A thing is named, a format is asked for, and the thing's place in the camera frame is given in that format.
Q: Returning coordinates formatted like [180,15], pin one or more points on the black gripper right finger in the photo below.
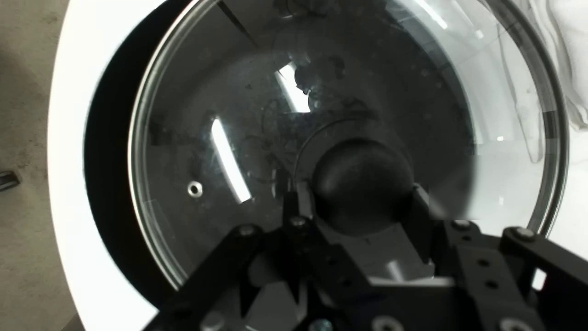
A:
[515,282]

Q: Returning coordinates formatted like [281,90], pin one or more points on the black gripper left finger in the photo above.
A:
[294,254]

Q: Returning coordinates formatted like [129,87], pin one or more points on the glass lid with black knob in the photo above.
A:
[515,100]

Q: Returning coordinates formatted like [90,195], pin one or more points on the large black cooking pot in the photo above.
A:
[122,184]

